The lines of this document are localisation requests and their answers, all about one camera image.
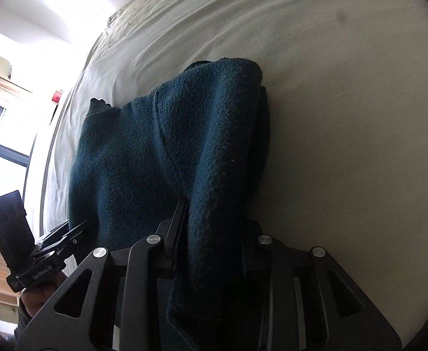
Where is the black framed window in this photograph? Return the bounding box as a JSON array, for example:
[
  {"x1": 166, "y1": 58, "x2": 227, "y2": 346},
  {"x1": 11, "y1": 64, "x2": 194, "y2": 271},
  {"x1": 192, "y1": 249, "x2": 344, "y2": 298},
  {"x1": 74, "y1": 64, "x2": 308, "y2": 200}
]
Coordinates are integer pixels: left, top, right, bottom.
[{"x1": 0, "y1": 94, "x2": 36, "y2": 235}]

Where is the person's left hand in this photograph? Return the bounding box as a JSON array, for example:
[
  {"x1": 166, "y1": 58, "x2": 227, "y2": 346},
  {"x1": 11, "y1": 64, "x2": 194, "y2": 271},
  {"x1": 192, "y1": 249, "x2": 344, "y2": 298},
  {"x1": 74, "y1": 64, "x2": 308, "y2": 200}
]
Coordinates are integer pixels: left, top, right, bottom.
[{"x1": 20, "y1": 271, "x2": 68, "y2": 319}]

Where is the dark teal knit sweater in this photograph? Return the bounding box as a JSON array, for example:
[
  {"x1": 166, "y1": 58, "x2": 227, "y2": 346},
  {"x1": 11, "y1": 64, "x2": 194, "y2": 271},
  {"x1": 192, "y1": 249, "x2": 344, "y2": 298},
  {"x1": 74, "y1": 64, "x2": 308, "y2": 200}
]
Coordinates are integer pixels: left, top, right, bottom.
[{"x1": 68, "y1": 56, "x2": 273, "y2": 351}]

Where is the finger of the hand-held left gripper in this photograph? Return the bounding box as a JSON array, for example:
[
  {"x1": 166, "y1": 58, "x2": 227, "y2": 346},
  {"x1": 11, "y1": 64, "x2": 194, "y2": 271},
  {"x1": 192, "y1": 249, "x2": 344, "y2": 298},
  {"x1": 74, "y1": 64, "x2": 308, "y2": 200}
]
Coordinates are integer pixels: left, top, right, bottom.
[
  {"x1": 35, "y1": 216, "x2": 98, "y2": 251},
  {"x1": 44, "y1": 228, "x2": 98, "y2": 264}
]

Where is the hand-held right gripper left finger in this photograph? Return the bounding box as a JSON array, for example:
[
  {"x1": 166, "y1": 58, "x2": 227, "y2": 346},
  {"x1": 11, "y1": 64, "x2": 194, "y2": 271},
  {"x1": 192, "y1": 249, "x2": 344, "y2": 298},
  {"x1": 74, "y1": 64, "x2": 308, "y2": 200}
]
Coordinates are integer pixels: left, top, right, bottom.
[{"x1": 15, "y1": 198, "x2": 190, "y2": 351}]

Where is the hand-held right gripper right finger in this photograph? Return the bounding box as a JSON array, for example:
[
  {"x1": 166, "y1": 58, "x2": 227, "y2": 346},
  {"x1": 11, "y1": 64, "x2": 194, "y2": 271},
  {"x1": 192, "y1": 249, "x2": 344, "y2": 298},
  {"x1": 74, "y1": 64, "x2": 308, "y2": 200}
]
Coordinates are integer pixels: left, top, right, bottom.
[{"x1": 240, "y1": 218, "x2": 404, "y2": 351}]

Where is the white bed sheet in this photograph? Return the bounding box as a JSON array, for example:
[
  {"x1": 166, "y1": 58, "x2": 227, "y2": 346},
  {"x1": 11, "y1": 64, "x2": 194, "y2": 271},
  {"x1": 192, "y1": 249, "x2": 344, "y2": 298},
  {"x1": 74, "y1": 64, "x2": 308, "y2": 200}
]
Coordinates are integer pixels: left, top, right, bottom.
[{"x1": 34, "y1": 0, "x2": 428, "y2": 346}]

